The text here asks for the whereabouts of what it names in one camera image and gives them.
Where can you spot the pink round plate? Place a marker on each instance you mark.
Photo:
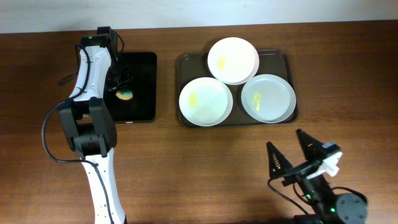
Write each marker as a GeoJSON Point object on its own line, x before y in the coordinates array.
{"type": "Point", "coordinates": [233, 60]}

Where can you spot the black rectangular tray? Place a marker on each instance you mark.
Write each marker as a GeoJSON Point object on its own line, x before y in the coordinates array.
{"type": "Point", "coordinates": [140, 109]}

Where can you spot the green and yellow sponge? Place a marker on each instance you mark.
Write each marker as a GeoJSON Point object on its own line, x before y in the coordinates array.
{"type": "Point", "coordinates": [124, 95]}

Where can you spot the light blue round plate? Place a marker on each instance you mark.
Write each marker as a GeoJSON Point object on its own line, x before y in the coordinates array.
{"type": "Point", "coordinates": [268, 99]}

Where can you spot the white round plate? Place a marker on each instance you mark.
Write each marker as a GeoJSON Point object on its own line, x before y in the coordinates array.
{"type": "Point", "coordinates": [205, 101]}

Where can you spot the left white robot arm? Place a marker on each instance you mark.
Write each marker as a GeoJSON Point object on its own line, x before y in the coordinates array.
{"type": "Point", "coordinates": [88, 125]}

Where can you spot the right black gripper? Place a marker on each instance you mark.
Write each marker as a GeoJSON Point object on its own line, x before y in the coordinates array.
{"type": "Point", "coordinates": [284, 165]}

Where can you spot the dark brown serving tray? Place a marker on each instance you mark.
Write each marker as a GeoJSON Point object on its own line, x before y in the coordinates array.
{"type": "Point", "coordinates": [271, 61]}

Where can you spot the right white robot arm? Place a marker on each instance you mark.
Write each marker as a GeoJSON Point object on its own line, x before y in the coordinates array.
{"type": "Point", "coordinates": [311, 187]}

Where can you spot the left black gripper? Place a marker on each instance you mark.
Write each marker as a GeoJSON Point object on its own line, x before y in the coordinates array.
{"type": "Point", "coordinates": [130, 79]}

